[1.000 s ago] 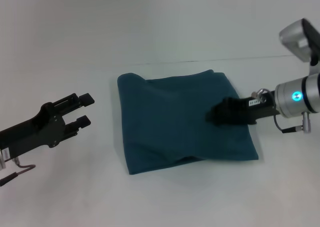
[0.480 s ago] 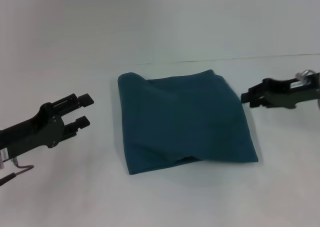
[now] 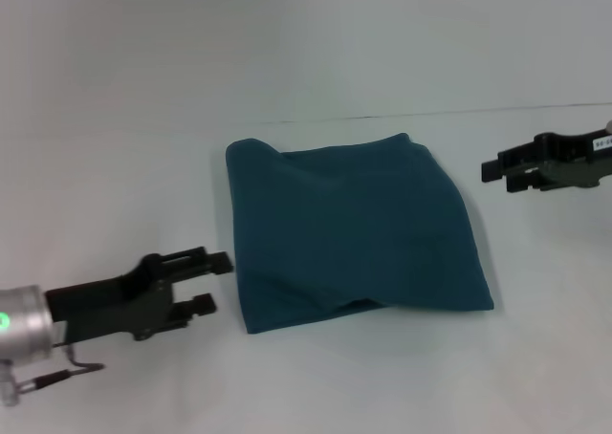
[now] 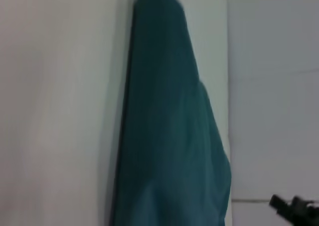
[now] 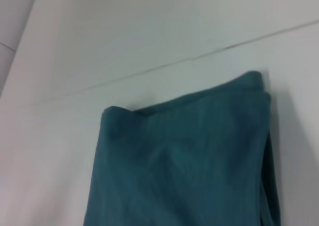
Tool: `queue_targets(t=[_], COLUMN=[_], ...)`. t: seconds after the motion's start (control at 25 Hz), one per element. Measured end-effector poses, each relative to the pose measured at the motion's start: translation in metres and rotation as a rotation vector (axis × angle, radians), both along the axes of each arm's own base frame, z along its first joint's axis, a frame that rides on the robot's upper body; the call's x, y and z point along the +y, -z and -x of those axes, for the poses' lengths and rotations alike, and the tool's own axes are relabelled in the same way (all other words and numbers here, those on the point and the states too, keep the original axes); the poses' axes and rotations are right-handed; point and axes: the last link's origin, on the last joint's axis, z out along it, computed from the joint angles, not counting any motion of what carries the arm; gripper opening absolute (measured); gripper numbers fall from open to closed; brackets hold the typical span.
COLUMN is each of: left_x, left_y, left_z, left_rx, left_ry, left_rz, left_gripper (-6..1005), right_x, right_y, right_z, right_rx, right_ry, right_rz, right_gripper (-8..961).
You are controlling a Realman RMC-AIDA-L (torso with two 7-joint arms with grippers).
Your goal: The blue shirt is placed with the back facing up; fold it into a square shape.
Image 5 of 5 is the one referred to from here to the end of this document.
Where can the teal blue t-shirt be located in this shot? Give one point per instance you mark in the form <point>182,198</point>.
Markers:
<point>184,161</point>

